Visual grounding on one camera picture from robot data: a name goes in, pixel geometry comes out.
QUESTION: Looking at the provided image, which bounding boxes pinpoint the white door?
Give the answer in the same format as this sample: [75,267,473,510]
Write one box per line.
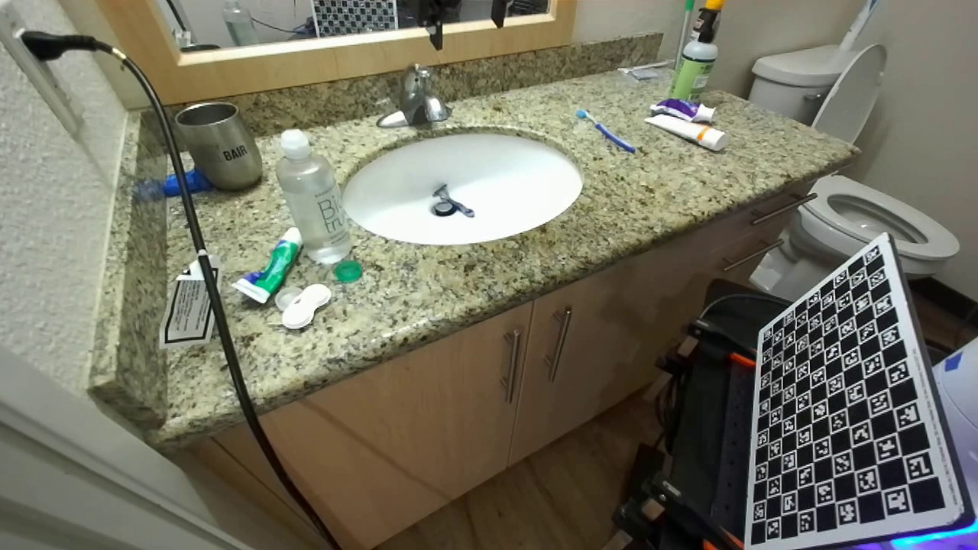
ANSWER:
[0,344,257,550]

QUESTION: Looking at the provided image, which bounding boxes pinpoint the white toilet brush handle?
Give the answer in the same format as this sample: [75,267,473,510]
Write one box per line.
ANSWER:
[839,0,881,52]

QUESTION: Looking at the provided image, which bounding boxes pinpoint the blue toothbrush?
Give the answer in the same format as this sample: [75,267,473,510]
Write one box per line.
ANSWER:
[575,108,637,154]

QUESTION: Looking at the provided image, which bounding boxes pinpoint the white cable tag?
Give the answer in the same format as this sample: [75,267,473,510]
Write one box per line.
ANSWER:
[160,255,223,349]

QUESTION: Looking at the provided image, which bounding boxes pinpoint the clear bottle with white cap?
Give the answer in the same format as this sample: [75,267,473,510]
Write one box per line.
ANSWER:
[275,128,353,265]

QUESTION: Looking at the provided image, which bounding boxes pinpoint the steel cup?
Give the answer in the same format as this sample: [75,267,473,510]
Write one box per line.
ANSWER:
[174,102,264,192]

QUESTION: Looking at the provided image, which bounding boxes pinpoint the black cable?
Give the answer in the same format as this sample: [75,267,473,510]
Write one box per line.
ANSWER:
[19,30,342,550]

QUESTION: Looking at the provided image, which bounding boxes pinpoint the green spray bottle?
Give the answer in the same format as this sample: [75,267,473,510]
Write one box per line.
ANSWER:
[669,0,725,102]

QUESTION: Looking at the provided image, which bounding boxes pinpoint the white wall socket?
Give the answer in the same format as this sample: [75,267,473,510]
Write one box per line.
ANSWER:
[0,4,86,139]

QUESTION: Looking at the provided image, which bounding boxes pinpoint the metal door handle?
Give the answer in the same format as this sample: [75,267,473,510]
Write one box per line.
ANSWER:
[544,306,574,383]
[500,328,525,405]

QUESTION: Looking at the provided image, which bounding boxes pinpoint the metal drawer handle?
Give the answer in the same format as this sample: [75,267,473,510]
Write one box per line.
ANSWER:
[750,192,819,227]
[721,238,786,273]

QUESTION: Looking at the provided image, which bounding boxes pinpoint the purple and white tube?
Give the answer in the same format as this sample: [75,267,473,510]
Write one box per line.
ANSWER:
[649,99,717,125]

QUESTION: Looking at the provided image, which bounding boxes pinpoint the wood drawer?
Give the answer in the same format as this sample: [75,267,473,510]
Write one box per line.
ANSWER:
[707,178,820,244]
[703,222,799,295]

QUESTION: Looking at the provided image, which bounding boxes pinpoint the wood cabinet door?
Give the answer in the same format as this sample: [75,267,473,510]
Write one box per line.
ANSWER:
[210,301,534,550]
[507,229,723,468]

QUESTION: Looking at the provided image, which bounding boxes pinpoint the green and white tube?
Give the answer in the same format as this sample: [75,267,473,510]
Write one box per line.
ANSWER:
[232,227,305,305]

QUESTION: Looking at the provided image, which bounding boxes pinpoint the white tube with orange band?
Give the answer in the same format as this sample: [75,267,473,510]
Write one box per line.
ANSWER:
[643,115,729,153]

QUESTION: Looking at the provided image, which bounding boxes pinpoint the grey razor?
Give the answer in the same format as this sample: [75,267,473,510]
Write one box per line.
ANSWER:
[432,183,476,219]

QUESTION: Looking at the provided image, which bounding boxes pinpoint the blue plastic object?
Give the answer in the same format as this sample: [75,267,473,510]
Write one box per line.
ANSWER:
[138,169,215,202]

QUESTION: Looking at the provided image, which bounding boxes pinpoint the green and white pole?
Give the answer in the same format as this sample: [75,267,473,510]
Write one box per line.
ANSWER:
[675,0,697,71]

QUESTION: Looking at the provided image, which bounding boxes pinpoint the chrome faucet lever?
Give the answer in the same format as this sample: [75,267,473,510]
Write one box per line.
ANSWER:
[401,64,436,104]

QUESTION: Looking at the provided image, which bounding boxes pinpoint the wood framed mirror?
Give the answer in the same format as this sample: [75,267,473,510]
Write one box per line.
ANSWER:
[57,0,578,108]

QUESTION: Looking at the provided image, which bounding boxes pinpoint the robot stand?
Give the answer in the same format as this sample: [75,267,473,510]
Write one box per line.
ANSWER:
[615,279,769,550]

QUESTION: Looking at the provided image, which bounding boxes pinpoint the white contact lens case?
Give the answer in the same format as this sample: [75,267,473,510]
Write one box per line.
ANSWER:
[274,283,333,331]

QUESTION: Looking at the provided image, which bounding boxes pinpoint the white toilet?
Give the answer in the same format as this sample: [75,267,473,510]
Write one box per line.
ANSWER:
[746,43,961,303]

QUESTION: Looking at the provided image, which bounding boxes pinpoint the black and white calibration board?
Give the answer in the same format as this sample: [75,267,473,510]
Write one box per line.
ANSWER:
[744,233,976,550]

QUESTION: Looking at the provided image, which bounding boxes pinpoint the white sink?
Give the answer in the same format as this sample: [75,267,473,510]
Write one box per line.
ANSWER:
[341,131,585,247]

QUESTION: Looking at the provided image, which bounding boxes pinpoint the chrome faucet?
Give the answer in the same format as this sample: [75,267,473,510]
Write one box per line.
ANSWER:
[376,64,453,130]

